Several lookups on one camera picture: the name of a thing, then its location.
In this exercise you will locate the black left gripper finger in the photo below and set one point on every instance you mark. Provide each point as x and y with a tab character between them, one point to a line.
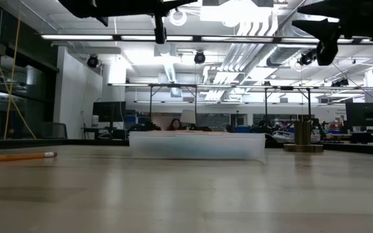
167	4

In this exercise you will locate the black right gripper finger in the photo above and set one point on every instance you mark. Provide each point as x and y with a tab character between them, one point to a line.
325	8
322	29

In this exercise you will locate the clear box with orange lid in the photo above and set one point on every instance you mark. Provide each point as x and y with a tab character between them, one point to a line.
196	147

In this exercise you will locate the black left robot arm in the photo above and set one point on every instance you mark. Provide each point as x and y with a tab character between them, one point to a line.
83	8

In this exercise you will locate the long ceiling light strip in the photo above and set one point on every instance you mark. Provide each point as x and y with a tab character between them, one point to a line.
83	37

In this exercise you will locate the silver ceiling ducts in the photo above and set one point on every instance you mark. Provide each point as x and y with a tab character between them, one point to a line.
238	55

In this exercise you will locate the black computer monitor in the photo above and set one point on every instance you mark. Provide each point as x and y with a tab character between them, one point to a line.
366	114
108	111

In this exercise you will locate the white lamp shade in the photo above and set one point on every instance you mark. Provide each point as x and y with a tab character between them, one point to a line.
187	116

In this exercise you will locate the white bottle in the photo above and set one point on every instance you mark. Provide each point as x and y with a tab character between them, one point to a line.
95	122

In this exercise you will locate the person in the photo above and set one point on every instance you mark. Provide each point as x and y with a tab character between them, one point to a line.
174	124

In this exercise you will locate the blue storage bin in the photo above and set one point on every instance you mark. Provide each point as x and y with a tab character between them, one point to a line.
244	129

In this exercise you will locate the orange pencil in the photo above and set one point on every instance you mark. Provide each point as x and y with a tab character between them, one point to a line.
18	157

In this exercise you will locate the black metal workstation frame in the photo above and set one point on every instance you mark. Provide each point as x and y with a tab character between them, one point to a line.
266	106
150	103

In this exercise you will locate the black aluminium table frame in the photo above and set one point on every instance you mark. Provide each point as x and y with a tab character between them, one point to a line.
76	142

